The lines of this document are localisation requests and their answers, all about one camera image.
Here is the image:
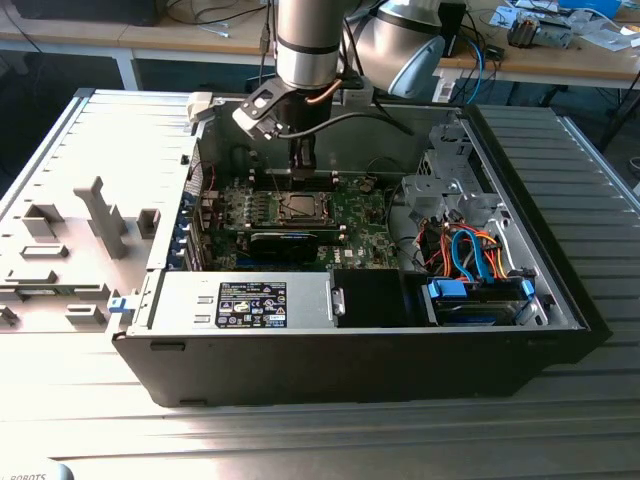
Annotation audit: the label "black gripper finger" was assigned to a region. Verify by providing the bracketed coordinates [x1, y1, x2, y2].
[289, 136, 320, 182]

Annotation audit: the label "black RAM slot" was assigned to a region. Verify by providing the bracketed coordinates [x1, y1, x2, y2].
[252, 171, 342, 178]
[249, 223, 347, 230]
[252, 185, 342, 193]
[249, 227, 347, 234]
[252, 175, 342, 182]
[252, 180, 342, 187]

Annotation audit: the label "CPU socket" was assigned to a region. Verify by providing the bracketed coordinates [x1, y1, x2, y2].
[276, 191, 335, 225]

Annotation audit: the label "green motherboard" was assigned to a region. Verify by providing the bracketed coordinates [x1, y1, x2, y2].
[199, 172, 404, 274]

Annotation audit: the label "black graphics card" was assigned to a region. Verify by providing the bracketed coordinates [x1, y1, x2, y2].
[248, 229, 321, 265]

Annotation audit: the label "white plastic block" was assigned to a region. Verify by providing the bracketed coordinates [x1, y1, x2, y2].
[185, 92, 217, 124]

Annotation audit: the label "metal drive cage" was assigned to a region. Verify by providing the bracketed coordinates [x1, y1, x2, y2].
[402, 122, 507, 231]

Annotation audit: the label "blue card retainer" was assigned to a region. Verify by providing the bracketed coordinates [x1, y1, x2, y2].
[169, 189, 199, 271]

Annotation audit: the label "black power supply label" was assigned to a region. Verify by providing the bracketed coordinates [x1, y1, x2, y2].
[215, 281, 289, 329]

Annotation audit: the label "wooden desk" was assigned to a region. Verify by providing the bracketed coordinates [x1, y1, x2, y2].
[432, 0, 640, 104]
[0, 0, 279, 91]

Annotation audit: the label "grey power supply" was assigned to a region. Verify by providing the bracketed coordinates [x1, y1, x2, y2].
[125, 271, 337, 335]

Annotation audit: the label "hard disk in blue carrier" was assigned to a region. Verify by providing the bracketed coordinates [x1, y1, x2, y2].
[422, 277, 540, 328]

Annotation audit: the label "grey parts rack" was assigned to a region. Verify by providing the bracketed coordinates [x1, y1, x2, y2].
[0, 174, 164, 335]

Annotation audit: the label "printed white sheet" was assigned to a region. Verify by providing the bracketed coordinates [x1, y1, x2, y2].
[488, 3, 524, 27]

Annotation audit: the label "black PC case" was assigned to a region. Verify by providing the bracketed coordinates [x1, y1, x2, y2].
[110, 89, 614, 409]

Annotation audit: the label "copper finned cooler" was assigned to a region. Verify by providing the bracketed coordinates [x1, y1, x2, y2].
[507, 13, 540, 50]

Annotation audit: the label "black monitor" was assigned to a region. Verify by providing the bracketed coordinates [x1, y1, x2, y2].
[9, 0, 160, 27]

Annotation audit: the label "blue box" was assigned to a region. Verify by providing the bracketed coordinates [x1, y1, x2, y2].
[558, 0, 623, 14]

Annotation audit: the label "white papers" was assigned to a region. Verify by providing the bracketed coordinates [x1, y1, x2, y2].
[574, 20, 640, 53]

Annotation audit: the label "copper coloured cable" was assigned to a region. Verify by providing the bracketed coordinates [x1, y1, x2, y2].
[306, 77, 345, 106]

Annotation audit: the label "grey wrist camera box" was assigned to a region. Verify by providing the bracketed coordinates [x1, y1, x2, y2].
[341, 74, 375, 105]

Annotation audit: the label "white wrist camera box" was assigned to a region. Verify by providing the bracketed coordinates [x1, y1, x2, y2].
[231, 79, 292, 142]

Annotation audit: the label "black camera cable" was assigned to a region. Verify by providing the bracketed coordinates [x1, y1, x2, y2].
[274, 112, 416, 139]

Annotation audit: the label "grey metal bracket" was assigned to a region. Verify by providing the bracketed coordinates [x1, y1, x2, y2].
[327, 279, 348, 317]

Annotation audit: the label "orange power wires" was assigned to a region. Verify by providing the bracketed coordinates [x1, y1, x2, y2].
[423, 223, 512, 277]

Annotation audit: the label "blue data wire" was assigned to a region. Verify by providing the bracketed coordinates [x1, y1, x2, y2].
[449, 225, 499, 286]

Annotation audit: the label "metal bracket device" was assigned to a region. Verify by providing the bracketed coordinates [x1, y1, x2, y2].
[537, 18, 575, 50]

